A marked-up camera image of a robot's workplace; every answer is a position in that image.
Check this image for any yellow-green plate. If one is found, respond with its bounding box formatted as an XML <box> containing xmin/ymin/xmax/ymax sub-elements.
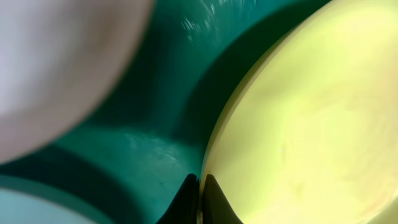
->
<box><xmin>200</xmin><ymin>0</ymin><xmax>397</xmax><ymax>224</ymax></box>

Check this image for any light blue plate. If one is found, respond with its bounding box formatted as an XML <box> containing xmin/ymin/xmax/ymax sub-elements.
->
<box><xmin>1</xmin><ymin>188</ymin><xmax>94</xmax><ymax>224</ymax></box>

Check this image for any white plate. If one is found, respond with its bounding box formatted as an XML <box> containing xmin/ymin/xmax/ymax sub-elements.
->
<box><xmin>1</xmin><ymin>0</ymin><xmax>154</xmax><ymax>163</ymax></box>

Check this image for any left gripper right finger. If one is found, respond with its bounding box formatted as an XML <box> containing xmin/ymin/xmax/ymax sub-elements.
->
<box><xmin>201</xmin><ymin>174</ymin><xmax>243</xmax><ymax>224</ymax></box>

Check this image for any teal plastic tray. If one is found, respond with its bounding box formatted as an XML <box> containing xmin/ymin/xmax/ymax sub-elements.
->
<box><xmin>1</xmin><ymin>0</ymin><xmax>324</xmax><ymax>223</ymax></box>

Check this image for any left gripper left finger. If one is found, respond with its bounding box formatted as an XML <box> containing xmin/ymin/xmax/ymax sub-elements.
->
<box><xmin>157</xmin><ymin>174</ymin><xmax>200</xmax><ymax>224</ymax></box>

